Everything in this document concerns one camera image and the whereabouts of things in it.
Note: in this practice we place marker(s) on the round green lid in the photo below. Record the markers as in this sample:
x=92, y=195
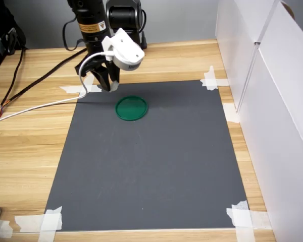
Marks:
x=131, y=108

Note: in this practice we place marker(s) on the white tape strip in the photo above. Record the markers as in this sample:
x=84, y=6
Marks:
x=27, y=223
x=89, y=82
x=2, y=228
x=260, y=219
x=221, y=82
x=70, y=89
x=243, y=234
x=211, y=74
x=48, y=235
x=230, y=112

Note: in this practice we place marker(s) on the dark grey mat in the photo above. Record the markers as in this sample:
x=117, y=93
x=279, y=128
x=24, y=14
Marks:
x=141, y=151

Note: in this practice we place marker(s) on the black bag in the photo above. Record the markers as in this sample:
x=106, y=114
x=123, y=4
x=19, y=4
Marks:
x=5, y=25

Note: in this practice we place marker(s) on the white partition panel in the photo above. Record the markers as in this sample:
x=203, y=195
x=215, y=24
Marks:
x=288, y=126
x=232, y=37

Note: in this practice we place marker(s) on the white camera box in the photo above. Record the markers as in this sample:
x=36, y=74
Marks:
x=126, y=53

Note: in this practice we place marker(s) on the clear partition joining post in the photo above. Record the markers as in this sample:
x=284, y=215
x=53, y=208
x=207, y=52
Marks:
x=247, y=75

